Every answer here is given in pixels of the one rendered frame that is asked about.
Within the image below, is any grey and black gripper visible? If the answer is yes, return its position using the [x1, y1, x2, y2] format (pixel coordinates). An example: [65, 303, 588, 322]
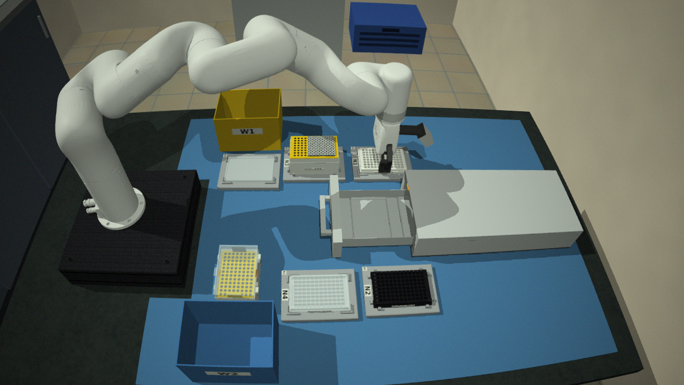
[373, 116, 405, 173]

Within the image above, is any blue open-top bin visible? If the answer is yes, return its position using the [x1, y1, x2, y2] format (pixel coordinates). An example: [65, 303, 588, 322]
[175, 299, 279, 383]

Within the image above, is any yellow open-top bin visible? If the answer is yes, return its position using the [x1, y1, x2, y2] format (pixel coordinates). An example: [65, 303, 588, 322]
[213, 88, 283, 151]

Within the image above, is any blue bench mat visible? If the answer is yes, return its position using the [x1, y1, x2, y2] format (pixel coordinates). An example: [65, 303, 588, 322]
[136, 116, 618, 385]

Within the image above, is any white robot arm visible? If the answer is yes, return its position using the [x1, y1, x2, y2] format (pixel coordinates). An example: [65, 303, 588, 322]
[55, 15, 413, 230]

